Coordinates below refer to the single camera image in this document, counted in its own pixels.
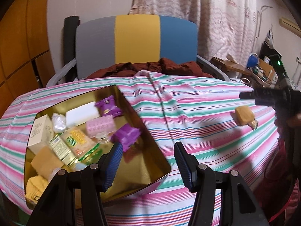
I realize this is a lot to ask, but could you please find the green gold small box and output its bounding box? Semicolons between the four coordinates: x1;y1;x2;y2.
49;134;77;167

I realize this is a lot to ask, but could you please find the yellow green packet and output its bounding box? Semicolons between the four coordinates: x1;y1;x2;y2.
60;127;100;161

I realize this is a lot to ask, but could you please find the beige printed carton box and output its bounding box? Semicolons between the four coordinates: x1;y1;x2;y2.
27;115;54;155

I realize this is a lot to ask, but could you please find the pink plastic roll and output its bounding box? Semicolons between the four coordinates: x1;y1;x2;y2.
86;115;116;137

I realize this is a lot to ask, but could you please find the white soap bar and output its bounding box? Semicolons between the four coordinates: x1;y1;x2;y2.
65;102;100;128

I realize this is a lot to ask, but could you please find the clear plastic bag bundle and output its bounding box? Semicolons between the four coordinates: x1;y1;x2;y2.
52;113;67;134

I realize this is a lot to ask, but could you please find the right hand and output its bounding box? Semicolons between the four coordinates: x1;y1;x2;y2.
274;113;301;135

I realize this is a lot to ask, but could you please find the cluttered side table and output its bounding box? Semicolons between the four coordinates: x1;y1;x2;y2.
210;57;277;88

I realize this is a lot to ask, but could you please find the cork patterned bar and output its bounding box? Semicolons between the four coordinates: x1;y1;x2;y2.
247;119;258;130

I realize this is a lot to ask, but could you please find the blue mug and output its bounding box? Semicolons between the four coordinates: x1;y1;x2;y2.
246;53;259;68

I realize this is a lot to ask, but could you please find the striped pink green cloth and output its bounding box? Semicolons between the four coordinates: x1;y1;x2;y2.
1;70;279;225

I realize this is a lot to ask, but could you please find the gold metal tin tray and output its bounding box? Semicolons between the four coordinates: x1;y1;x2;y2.
24;85;171;209

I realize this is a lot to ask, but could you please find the pink patterned curtain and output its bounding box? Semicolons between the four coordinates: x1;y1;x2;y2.
130;0;257;66

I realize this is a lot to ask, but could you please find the dark red garment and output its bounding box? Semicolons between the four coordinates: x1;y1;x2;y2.
86;58;214;79

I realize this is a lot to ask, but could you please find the wooden wardrobe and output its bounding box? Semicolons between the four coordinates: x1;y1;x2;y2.
1;0;55;114

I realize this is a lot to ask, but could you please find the grey yellow blue chair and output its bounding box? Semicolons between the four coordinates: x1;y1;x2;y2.
47;14;229;87

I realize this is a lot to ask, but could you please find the black rolled mat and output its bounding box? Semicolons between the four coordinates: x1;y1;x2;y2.
63;15;81;83

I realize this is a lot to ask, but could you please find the wall air conditioner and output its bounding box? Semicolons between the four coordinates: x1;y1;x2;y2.
280;17;300;34

